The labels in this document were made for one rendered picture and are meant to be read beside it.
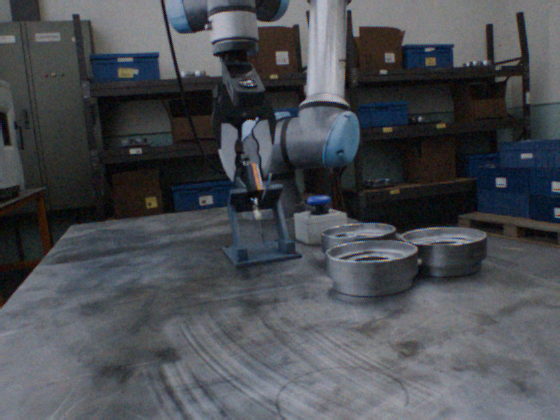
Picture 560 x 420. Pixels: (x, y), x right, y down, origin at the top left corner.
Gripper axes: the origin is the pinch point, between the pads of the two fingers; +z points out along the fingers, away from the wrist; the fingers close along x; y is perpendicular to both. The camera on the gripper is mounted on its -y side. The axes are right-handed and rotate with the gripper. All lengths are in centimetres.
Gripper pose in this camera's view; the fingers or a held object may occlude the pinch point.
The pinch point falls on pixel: (248, 172)
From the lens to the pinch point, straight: 79.8
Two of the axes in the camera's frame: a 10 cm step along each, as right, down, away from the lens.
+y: -2.7, -1.2, 9.5
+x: -9.6, 1.2, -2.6
